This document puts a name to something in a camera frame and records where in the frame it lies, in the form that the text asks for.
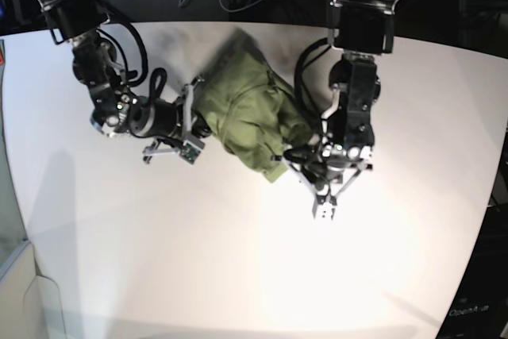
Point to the white side cabinet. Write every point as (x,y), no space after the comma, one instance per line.
(30,302)

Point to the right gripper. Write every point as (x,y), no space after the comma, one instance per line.
(170,124)

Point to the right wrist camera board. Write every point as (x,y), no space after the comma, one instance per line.
(191,151)

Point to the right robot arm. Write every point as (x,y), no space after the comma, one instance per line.
(126,102)

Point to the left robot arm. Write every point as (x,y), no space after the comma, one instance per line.
(343,142)

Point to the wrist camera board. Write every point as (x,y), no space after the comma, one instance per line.
(324,209)
(191,151)

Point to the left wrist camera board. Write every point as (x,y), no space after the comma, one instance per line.
(324,209)

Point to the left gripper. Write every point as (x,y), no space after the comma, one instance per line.
(328,170)

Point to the black OpenArm base box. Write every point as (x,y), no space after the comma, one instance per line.
(479,309)

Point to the green T-shirt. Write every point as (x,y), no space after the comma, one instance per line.
(249,108)

